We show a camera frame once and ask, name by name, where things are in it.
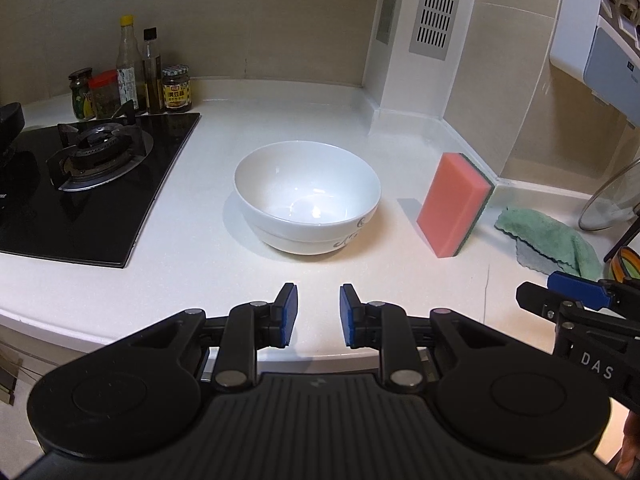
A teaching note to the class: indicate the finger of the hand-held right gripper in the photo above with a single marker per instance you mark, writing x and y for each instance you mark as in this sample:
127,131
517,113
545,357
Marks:
575,287
535,297

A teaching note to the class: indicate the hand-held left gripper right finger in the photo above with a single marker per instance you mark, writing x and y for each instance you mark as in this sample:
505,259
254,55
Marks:
347,316

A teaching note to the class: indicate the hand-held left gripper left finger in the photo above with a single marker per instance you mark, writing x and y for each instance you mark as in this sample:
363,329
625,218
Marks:
287,316

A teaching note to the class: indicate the white ceramic bowl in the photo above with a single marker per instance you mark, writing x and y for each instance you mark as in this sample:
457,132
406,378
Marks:
305,195

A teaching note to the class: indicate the pink and green sponge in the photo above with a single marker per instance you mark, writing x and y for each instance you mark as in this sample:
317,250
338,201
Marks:
452,205

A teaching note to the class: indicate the person's right forearm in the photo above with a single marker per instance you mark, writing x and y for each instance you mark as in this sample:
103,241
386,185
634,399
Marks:
630,445

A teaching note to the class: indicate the grey cleaning cloth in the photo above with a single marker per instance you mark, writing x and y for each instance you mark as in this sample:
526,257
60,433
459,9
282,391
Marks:
532,260

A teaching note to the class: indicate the stack of colourful bowls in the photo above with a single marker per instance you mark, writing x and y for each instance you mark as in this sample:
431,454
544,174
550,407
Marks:
625,262

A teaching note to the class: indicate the green cleaning cloth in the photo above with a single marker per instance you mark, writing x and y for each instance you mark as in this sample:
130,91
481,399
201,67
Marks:
550,235

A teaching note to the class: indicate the glass pot lid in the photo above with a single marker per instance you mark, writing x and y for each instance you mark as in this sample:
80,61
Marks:
617,195

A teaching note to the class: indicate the black glass gas hob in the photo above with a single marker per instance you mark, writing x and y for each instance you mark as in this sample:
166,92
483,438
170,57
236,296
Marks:
100,220

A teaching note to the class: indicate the checkered-lid sauce jar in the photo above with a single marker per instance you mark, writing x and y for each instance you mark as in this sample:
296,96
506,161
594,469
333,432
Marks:
177,92

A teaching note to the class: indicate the gas burner with pan support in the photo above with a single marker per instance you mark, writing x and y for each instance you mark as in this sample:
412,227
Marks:
97,152

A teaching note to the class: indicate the black-capped oil bottle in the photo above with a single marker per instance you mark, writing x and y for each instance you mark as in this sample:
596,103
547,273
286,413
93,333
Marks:
152,80

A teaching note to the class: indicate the red-lid spice jar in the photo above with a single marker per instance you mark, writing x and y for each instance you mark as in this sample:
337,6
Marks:
105,97

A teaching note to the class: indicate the yellow-capped clear bottle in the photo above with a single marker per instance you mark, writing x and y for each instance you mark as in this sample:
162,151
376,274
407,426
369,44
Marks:
129,75

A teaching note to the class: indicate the dark-lid green jar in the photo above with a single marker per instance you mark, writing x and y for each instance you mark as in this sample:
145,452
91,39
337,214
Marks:
81,95

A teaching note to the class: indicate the grey vent grille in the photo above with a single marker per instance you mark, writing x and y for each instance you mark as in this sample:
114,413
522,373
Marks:
442,5

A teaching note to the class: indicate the white wall-mounted appliance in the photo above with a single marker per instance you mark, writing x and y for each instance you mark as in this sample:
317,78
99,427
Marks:
600,45

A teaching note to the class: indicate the narrow grey wall vent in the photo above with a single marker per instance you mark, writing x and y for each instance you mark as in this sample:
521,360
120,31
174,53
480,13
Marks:
390,5

